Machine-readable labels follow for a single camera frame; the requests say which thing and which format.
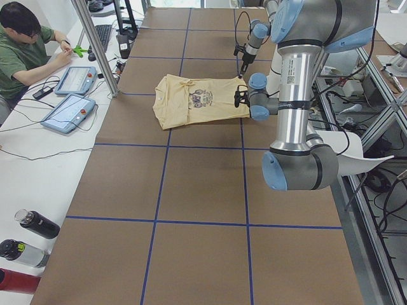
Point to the grey bottle green latch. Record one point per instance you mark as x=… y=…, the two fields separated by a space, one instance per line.
x=22 y=253

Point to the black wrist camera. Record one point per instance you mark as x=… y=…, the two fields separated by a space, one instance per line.
x=241 y=96
x=239 y=49

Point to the black keyboard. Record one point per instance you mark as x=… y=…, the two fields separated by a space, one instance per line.
x=104 y=34

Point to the blue teach pendant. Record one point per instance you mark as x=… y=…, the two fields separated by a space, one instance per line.
x=69 y=113
x=76 y=79

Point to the person in green shirt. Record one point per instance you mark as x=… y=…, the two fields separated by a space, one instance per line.
x=23 y=54

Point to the white plastic chair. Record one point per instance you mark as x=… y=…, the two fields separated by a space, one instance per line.
x=351 y=160

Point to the black steel-cap bottle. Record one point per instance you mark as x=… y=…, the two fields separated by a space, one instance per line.
x=37 y=223

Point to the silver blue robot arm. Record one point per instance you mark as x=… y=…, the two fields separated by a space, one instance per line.
x=298 y=159
x=259 y=32

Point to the near blue teach pendant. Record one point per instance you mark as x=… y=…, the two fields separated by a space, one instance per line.
x=69 y=113

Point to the far blue teach pendant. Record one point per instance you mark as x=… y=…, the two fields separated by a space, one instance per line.
x=76 y=79

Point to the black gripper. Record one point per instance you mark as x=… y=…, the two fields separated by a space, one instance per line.
x=246 y=58

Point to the red bottle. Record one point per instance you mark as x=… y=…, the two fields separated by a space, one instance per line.
x=12 y=281

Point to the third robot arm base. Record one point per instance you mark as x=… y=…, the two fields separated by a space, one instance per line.
x=395 y=63

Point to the aluminium frame post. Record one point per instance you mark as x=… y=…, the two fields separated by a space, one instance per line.
x=97 y=48

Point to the beige long-sleeve printed shirt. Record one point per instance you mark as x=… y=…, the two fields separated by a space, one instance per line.
x=184 y=101

